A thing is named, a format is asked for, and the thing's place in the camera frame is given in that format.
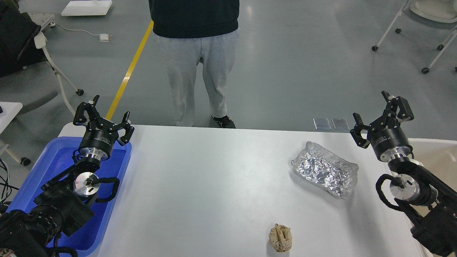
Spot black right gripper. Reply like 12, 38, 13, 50
350, 91, 415, 162

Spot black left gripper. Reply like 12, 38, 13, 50
73, 95, 135, 161

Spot silver foil bag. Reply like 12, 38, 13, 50
291, 141, 359, 200

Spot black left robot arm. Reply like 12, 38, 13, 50
0, 95, 135, 257

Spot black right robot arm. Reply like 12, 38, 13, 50
350, 91, 457, 257

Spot right metal floor plate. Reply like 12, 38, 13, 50
331, 118, 350, 130

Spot metal floor plate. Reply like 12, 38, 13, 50
331, 118, 350, 130
313, 118, 332, 130

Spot beige plastic bin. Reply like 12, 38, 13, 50
385, 138, 456, 256

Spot left metal floor plate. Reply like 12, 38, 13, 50
313, 118, 332, 130

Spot grey office chair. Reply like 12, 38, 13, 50
0, 0, 75, 115

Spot white side table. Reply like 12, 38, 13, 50
0, 101, 31, 166

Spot white flat board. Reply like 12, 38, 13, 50
61, 0, 112, 16

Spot person in grey pants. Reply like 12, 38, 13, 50
148, 0, 240, 129

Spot crumpled brown paper ball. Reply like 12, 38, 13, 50
268, 223, 293, 252

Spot white power adapter with cable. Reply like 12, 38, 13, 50
49, 21, 111, 42

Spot black cables bundle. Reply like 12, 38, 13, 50
0, 157, 20, 206

